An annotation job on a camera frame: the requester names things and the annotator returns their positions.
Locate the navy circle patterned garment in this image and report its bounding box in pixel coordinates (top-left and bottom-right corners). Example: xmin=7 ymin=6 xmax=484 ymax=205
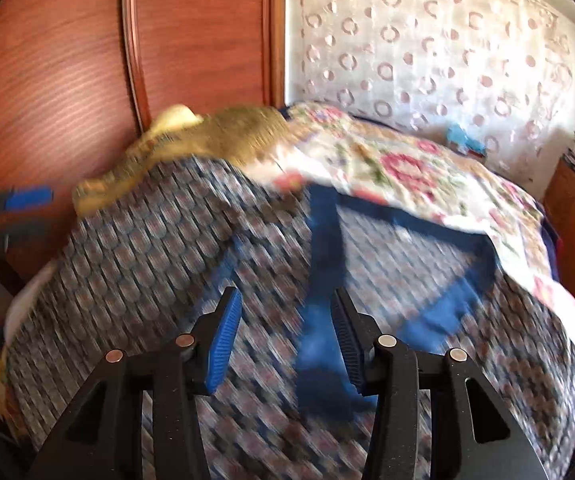
xmin=7 ymin=158 xmax=575 ymax=479

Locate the wooden wardrobe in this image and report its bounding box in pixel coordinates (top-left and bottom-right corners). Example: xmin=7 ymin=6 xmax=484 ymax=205
xmin=0 ymin=0 xmax=289 ymax=281

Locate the yellow plush toy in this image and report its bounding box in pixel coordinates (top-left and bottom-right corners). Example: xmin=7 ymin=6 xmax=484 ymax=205
xmin=129 ymin=104 xmax=203 ymax=151

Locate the olive brown knitted cloth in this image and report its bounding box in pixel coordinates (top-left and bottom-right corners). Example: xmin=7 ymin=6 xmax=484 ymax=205
xmin=73 ymin=106 xmax=289 ymax=217

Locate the floral bed blanket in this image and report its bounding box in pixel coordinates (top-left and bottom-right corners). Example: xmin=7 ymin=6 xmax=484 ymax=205
xmin=244 ymin=102 xmax=575 ymax=344

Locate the blue object at bed head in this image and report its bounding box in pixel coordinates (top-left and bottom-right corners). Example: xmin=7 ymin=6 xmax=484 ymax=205
xmin=446 ymin=125 xmax=487 ymax=159

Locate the sheer circle patterned curtain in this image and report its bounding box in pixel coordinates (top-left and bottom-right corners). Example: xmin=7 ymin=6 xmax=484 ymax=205
xmin=286 ymin=0 xmax=575 ymax=183

